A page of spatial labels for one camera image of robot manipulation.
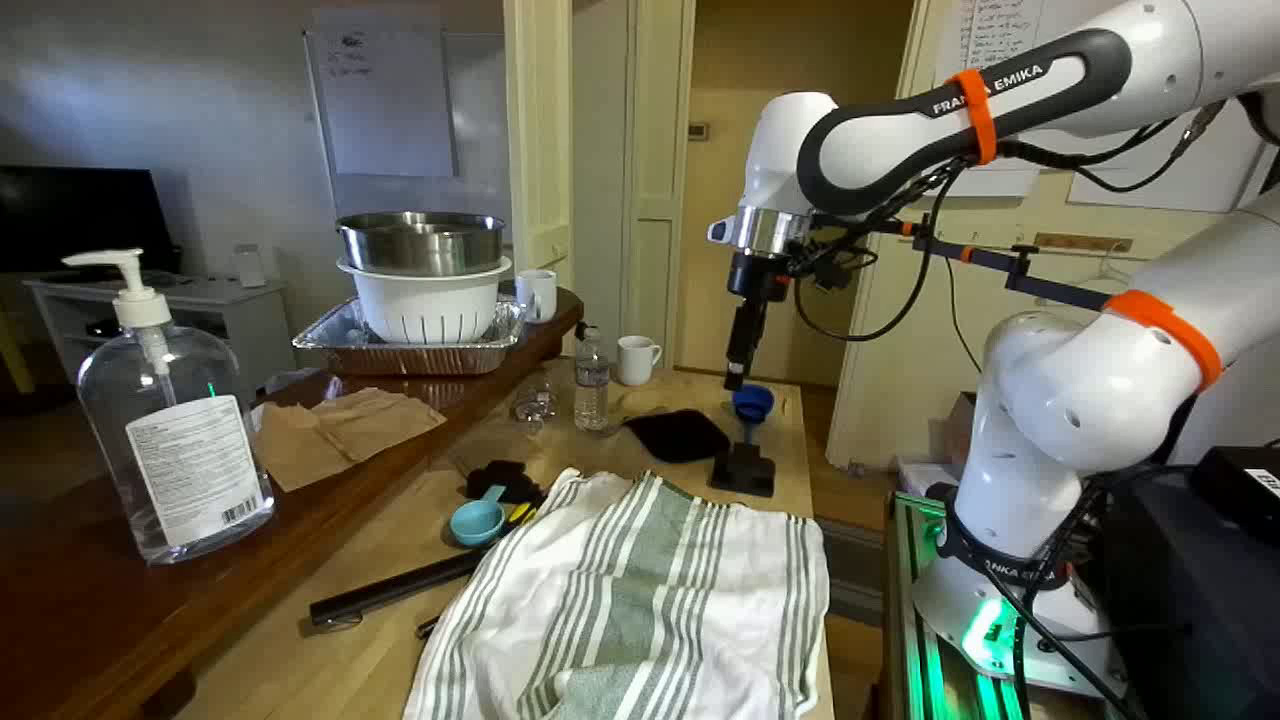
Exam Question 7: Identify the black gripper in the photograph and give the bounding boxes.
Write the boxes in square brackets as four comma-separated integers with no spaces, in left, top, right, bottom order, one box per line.
[722,249,791,397]

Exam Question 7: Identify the black square pad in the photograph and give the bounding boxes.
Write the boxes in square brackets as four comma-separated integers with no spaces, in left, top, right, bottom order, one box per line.
[619,404,738,468]

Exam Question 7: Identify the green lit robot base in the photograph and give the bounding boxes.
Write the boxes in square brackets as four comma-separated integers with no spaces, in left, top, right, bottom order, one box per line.
[889,489,1138,720]

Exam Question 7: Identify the small black crumpled object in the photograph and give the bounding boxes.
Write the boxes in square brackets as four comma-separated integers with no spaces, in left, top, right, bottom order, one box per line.
[460,458,551,509]

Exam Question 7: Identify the white ceramic mug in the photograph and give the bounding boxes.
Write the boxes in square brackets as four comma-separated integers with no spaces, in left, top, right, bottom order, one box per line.
[514,266,563,330]
[614,333,664,393]

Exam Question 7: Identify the small black block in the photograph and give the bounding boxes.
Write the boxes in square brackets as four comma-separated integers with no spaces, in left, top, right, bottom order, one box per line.
[709,439,780,500]

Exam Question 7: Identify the clear plastic water bottle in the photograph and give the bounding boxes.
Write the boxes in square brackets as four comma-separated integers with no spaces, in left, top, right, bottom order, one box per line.
[573,320,619,436]

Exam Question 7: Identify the clear drinking glass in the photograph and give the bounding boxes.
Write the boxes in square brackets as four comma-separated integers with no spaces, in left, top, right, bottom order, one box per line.
[514,367,562,430]

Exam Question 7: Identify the white green striped towel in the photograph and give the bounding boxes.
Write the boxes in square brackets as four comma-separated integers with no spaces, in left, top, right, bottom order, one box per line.
[402,463,836,720]

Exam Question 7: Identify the white plastic colander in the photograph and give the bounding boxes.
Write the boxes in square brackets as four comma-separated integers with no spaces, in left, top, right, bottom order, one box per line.
[335,256,516,348]

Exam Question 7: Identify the teal measuring spoon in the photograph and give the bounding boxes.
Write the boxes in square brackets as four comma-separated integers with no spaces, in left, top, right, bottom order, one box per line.
[445,479,516,552]

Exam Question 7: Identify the stainless steel bowl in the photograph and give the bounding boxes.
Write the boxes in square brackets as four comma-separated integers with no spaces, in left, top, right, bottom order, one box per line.
[334,209,507,275]

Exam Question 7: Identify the aluminium foil tray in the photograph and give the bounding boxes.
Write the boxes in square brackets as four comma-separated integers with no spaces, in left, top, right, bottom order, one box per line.
[287,292,532,382]

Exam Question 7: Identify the brown paper bags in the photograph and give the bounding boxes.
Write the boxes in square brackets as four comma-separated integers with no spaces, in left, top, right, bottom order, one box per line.
[253,383,454,495]

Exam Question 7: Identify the black equipment box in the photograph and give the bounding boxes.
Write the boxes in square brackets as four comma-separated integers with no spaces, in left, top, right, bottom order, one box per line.
[1083,443,1280,720]

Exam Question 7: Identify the white low cabinet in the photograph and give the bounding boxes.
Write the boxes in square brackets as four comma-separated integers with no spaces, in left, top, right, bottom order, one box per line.
[26,273,296,393]

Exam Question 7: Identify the clear hand sanitizer pump bottle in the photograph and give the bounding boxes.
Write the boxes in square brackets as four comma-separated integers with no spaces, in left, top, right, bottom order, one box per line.
[62,243,282,570]

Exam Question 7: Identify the black monitor screen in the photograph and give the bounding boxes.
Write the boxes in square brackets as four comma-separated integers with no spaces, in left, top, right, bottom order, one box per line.
[0,162,188,282]

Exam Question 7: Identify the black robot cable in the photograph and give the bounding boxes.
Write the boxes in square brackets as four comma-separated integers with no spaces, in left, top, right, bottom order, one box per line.
[790,97,1234,348]

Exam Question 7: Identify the orange strap on arm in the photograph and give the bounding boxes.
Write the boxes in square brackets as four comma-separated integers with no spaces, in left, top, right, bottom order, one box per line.
[947,64,1006,167]
[1104,286,1230,393]

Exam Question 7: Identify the white paper sheet on wall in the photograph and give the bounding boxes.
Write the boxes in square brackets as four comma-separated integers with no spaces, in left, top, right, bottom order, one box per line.
[926,0,1124,203]

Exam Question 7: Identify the whiteboard on wall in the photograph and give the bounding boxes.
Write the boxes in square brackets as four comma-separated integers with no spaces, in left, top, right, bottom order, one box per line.
[301,21,460,185]

